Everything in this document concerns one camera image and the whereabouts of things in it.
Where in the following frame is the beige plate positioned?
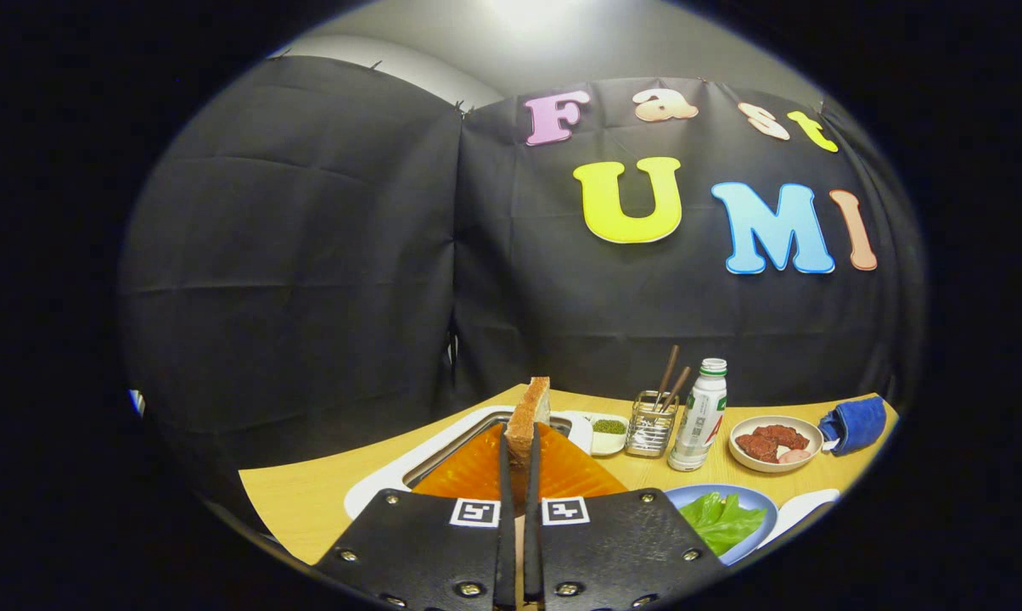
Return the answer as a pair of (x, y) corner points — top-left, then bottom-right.
(729, 415), (824, 474)

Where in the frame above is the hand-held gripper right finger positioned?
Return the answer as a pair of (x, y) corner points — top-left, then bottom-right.
(524, 422), (728, 611)

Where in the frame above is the blue plate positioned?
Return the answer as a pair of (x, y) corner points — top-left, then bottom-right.
(664, 485), (780, 567)

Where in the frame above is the metal mesh chopstick holder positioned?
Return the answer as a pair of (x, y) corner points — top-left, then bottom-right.
(625, 390), (678, 459)

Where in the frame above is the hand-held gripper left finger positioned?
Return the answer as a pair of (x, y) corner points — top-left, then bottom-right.
(314, 422), (516, 611)

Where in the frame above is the brown toast slice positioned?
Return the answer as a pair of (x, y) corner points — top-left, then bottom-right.
(504, 377), (552, 510)

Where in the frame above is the brown chopstick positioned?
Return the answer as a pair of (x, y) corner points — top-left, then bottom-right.
(654, 345), (680, 408)
(662, 367), (692, 414)

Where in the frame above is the blue towel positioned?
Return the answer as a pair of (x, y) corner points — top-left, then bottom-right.
(819, 395), (888, 457)

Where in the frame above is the green lettuce leaf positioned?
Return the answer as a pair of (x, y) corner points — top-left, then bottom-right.
(677, 492), (767, 557)

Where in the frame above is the white drink bottle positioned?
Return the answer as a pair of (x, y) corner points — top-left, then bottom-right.
(667, 358), (728, 473)

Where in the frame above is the white condiment dish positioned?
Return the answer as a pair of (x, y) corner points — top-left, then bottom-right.
(562, 411), (629, 457)

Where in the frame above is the brown meat piece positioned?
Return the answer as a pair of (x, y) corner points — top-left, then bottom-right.
(753, 424), (811, 451)
(735, 433), (779, 463)

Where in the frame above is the white toaster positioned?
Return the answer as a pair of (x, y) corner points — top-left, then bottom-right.
(344, 406), (595, 520)

